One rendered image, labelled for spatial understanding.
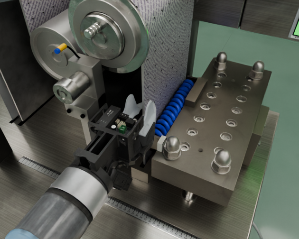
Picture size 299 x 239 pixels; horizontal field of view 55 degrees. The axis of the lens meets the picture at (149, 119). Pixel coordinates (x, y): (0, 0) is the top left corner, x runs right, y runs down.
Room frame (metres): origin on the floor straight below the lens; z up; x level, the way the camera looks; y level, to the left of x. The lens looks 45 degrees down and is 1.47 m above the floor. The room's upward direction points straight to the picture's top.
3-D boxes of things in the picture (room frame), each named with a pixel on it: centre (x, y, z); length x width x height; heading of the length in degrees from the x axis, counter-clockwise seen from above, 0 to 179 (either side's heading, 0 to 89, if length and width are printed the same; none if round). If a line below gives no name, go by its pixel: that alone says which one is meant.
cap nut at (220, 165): (0.32, -0.13, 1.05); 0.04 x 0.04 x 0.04
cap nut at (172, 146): (0.35, -0.04, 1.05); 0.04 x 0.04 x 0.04
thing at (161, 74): (0.50, -0.04, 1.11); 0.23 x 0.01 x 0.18; 154
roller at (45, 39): (0.58, 0.12, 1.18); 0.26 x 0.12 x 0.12; 154
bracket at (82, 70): (0.40, 0.12, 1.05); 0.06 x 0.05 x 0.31; 154
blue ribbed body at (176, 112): (0.49, -0.06, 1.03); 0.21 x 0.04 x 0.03; 154
